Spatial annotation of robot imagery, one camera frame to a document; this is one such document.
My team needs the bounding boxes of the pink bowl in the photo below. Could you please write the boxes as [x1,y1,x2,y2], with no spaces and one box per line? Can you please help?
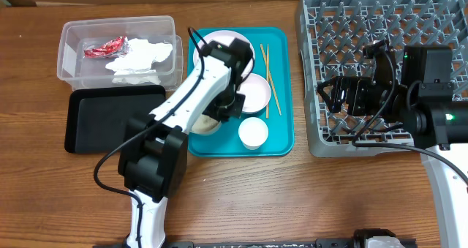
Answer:
[237,74,269,114]

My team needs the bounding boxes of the wooden chopstick left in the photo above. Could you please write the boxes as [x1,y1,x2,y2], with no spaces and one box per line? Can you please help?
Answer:
[260,44,282,116]

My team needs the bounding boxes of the teal serving tray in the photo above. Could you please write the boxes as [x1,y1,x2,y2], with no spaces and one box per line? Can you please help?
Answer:
[188,27,295,157]

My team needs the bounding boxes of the white napkin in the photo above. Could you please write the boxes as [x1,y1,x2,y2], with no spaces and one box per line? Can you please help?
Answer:
[105,39,173,85]

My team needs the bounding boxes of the small white cup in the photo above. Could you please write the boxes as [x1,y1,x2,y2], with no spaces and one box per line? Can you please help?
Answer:
[238,117,269,150]

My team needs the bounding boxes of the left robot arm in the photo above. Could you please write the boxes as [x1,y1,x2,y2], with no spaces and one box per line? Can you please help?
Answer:
[118,38,254,247]

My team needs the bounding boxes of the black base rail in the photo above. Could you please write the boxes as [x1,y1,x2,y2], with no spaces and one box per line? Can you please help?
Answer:
[93,228,418,248]

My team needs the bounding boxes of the pink plate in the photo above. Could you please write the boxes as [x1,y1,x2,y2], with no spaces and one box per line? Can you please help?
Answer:
[203,30,255,78]

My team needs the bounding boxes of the black tray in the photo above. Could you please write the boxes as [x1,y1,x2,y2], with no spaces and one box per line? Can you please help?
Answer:
[64,85,166,154]

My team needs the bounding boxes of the red snack wrapper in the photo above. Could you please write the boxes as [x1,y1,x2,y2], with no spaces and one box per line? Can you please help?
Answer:
[83,37,129,59]

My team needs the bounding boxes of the grey dishwasher rack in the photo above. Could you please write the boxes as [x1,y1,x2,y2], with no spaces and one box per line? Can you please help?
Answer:
[296,0,467,157]

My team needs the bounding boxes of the grey bowl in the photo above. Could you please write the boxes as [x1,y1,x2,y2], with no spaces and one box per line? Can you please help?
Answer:
[190,114,223,136]

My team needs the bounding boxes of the wooden chopstick right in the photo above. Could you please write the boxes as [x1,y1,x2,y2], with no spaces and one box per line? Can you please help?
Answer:
[265,44,271,119]

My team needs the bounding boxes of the rice pile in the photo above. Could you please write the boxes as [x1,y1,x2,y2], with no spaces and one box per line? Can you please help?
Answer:
[192,115,220,134]

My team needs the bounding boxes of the wooden chopstick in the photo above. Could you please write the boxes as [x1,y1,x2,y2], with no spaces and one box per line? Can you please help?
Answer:
[265,44,271,119]
[260,44,282,116]

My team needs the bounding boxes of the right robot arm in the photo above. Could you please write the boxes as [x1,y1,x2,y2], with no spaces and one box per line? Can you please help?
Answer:
[317,40,467,247]

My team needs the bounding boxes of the clear plastic bin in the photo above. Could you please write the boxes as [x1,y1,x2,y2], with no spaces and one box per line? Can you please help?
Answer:
[57,16,184,91]

